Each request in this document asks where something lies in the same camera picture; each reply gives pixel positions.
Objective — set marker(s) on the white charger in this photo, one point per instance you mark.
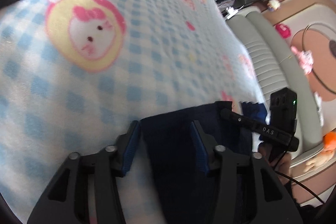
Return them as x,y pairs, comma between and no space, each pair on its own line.
231,11

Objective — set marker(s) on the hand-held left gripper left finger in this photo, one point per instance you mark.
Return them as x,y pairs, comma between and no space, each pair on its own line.
131,148

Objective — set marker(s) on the orange plush toy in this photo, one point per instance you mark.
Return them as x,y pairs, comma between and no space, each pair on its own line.
329,144

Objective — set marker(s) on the person's right hand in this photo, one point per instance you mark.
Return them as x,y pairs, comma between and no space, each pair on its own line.
284,163

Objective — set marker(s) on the red plush toy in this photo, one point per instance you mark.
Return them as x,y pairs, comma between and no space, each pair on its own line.
283,29

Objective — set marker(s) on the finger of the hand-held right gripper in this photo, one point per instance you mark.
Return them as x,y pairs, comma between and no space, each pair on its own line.
232,116

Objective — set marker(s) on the pink plush toy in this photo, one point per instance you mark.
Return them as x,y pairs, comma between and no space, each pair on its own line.
304,58

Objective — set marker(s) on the blue checked cartoon blanket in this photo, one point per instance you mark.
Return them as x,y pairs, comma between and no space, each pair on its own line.
157,43

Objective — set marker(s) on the grey padded headboard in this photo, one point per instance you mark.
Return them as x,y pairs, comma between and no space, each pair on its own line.
262,56

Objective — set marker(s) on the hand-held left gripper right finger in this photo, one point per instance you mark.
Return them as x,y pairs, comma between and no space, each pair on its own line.
199,148

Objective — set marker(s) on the small pale doll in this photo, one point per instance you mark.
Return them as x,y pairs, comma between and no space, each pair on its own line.
274,5

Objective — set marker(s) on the navy skirt with white trim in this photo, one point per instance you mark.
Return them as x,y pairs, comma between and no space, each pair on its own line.
170,148

